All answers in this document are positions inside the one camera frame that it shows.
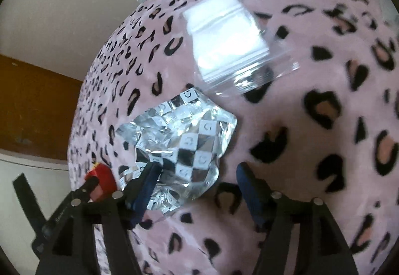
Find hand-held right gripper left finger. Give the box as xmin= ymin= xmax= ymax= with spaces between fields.
xmin=35 ymin=162 xmax=163 ymax=275

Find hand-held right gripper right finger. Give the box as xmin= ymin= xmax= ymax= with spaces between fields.
xmin=236 ymin=162 xmax=359 ymax=275

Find silver checkered foil packet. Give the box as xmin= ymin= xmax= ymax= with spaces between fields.
xmin=116 ymin=88 xmax=238 ymax=216

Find brown wooden board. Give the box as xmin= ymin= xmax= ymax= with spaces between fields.
xmin=0 ymin=55 xmax=84 ymax=161

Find small red object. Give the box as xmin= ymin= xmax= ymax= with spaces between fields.
xmin=85 ymin=163 xmax=118 ymax=202

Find pink leopard print blanket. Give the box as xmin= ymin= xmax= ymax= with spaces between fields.
xmin=67 ymin=0 xmax=399 ymax=275

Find clear zip bag white pads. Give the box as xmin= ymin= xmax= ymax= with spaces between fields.
xmin=182 ymin=0 xmax=300 ymax=95

